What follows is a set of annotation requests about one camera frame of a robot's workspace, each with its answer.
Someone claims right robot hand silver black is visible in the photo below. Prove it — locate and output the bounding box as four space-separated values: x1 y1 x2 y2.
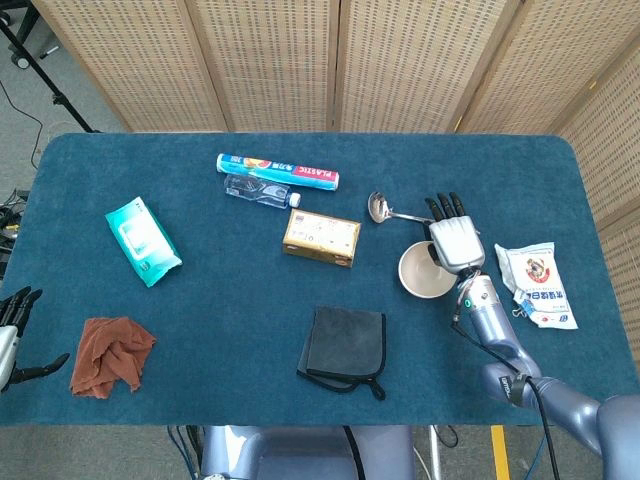
424 191 487 281

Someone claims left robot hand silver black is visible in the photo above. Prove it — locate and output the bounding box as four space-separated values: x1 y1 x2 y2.
0 286 71 394

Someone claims cream bowl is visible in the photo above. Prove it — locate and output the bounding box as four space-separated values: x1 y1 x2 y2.
399 240 458 297
398 264 459 301

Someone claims white printed food bag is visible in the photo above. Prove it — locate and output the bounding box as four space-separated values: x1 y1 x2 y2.
494 242 580 331

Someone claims brown rag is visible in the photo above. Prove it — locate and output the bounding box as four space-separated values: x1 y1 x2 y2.
69 316 158 400

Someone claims gold tissue pack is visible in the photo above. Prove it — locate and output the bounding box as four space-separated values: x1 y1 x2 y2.
282 208 362 269

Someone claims grey towel black edge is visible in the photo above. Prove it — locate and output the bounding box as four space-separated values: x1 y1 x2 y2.
296 306 387 401

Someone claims green wet wipes pack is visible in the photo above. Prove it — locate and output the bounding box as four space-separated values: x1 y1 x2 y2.
104 196 184 289

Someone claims woven wooden screen panel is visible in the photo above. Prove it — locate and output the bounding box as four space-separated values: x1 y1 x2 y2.
453 0 640 137
332 0 527 134
185 0 342 134
554 34 640 366
31 0 232 134

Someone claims blue plastic wrap box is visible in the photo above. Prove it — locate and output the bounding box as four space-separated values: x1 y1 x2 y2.
216 152 341 192

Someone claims clear water bottle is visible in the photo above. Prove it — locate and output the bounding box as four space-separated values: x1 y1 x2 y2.
223 173 302 210

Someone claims blue tablecloth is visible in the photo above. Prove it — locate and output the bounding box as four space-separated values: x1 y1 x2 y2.
0 132 616 428

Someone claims blue-grey robot torso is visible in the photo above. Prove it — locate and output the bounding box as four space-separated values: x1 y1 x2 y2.
199 424 417 480

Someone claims black tripod stand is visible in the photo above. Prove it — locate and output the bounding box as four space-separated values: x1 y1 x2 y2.
0 9 102 134

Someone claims steel ladle black handle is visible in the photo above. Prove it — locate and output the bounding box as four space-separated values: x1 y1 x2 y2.
367 191 434 225

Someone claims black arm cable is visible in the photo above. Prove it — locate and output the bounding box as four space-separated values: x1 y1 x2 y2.
451 279 562 480

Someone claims blue floor cable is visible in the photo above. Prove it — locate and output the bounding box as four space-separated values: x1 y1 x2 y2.
167 424 202 480

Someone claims black floor cable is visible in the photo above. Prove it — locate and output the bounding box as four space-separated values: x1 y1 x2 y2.
0 79 44 171

